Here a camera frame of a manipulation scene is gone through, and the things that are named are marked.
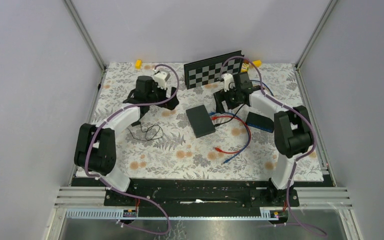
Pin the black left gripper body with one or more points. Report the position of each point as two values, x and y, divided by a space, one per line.
157 95

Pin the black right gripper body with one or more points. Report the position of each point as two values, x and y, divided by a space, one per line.
231 97

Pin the black ribbed network switch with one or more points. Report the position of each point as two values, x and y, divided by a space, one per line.
260 122

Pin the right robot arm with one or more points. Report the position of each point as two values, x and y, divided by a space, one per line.
293 132

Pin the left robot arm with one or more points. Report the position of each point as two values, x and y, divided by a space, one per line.
95 150

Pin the small toy figure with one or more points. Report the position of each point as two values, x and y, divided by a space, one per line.
244 68

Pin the floral patterned table mat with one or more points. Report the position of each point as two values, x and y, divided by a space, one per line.
177 153

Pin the yellow block left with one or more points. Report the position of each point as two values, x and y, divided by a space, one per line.
138 64

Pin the yellow block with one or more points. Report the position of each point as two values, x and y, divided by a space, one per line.
138 64
257 63

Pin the yellow block right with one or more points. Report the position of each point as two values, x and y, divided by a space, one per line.
257 63

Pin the checkerboard calibration board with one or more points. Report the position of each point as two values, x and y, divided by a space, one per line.
208 71

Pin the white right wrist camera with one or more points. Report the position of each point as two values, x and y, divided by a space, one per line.
228 79

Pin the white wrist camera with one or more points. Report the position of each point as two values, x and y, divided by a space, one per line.
161 77
228 79

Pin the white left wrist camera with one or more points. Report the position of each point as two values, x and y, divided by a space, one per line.
161 77

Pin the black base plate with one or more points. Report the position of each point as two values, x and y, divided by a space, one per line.
189 198

